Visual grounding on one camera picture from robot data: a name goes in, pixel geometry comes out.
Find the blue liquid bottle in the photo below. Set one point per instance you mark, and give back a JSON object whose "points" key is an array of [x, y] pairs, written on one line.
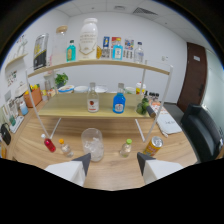
{"points": [[119, 104]]}

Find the two-tier wooden shelf rack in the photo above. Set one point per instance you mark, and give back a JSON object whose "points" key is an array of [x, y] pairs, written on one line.
{"points": [[73, 111]]}

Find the clear glass with ice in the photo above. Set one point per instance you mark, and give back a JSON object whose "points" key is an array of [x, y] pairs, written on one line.
{"points": [[92, 146]]}

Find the black chair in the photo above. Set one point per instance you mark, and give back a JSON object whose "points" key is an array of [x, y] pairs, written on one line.
{"points": [[201, 131]]}

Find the white wall switch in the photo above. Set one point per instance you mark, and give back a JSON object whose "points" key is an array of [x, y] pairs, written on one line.
{"points": [[164, 58]]}

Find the glass jar wooden lid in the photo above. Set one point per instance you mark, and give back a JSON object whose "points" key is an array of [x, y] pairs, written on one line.
{"points": [[59, 46]]}

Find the clear bottle green cap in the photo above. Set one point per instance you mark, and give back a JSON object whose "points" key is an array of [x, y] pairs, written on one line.
{"points": [[125, 150]]}

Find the small clear bottle orange cap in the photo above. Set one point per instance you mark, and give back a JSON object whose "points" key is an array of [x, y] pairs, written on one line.
{"points": [[66, 149]]}

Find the light blue bottle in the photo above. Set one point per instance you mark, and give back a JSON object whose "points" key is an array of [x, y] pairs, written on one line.
{"points": [[24, 109]]}

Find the clear bottle red label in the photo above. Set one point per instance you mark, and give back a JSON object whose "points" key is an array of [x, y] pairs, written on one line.
{"points": [[93, 103]]}

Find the white bottle yellow label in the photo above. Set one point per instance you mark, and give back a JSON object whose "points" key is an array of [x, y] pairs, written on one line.
{"points": [[140, 87]]}

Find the white scale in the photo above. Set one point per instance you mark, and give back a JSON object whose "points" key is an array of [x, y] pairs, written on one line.
{"points": [[16, 124]]}

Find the white kettle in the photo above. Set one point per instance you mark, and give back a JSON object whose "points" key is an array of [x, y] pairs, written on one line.
{"points": [[21, 89]]}

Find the multicolour wall poster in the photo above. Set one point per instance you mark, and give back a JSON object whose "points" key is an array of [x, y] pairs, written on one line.
{"points": [[129, 46]]}

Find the small dark bottles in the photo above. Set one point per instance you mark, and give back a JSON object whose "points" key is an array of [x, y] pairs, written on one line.
{"points": [[153, 96]]}

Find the ceiling air vent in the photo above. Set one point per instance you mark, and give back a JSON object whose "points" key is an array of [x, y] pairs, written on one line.
{"points": [[145, 10]]}

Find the small red liquid bottle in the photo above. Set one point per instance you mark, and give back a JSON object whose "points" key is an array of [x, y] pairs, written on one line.
{"points": [[50, 145]]}

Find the blue wall poster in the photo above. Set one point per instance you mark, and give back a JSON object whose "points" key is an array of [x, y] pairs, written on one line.
{"points": [[106, 43]]}

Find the blue rimmed bowl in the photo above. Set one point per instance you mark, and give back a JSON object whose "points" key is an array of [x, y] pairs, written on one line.
{"points": [[66, 88]]}

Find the square ceiling fixture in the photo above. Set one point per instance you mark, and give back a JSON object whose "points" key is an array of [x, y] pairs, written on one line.
{"points": [[119, 7]]}

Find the brown door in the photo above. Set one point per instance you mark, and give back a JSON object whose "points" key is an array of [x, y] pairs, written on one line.
{"points": [[191, 78]]}

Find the black and yellow can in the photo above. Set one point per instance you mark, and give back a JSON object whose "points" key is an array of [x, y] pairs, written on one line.
{"points": [[40, 51]]}

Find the blue bottle yellow cap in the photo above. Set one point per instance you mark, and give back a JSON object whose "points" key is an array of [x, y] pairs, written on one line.
{"points": [[117, 52]]}

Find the green potted plant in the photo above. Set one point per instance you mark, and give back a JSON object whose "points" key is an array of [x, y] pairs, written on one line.
{"points": [[61, 79]]}

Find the dark brown stick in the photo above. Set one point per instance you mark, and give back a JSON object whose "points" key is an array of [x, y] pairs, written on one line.
{"points": [[151, 111]]}

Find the wooden wall shelf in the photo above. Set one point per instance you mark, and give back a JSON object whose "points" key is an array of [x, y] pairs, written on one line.
{"points": [[16, 60]]}

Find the white bowl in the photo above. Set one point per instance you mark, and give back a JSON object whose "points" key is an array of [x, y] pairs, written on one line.
{"points": [[81, 89]]}

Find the clear bottle blue cap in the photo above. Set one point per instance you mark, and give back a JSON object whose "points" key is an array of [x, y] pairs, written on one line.
{"points": [[139, 55]]}

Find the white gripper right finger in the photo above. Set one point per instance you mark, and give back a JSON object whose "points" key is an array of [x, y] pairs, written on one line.
{"points": [[156, 168]]}

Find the large white bottle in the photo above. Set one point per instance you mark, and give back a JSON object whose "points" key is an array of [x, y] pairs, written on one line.
{"points": [[88, 40]]}

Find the small teal bottle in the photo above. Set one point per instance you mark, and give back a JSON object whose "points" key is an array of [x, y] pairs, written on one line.
{"points": [[71, 53]]}

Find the white printed paper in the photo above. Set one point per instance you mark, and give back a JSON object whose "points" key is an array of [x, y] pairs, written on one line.
{"points": [[170, 124]]}

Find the round amber bottle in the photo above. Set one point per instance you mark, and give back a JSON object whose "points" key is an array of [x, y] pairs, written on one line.
{"points": [[99, 53]]}

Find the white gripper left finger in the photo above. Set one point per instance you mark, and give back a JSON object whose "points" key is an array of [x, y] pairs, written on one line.
{"points": [[71, 170]]}

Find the black bag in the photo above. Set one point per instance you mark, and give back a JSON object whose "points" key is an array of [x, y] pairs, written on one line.
{"points": [[6, 135]]}

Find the orange basket with fruit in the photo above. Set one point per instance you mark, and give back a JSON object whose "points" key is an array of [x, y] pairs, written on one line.
{"points": [[33, 98]]}

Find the orange yellow drink can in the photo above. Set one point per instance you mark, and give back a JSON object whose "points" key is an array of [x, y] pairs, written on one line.
{"points": [[153, 146]]}

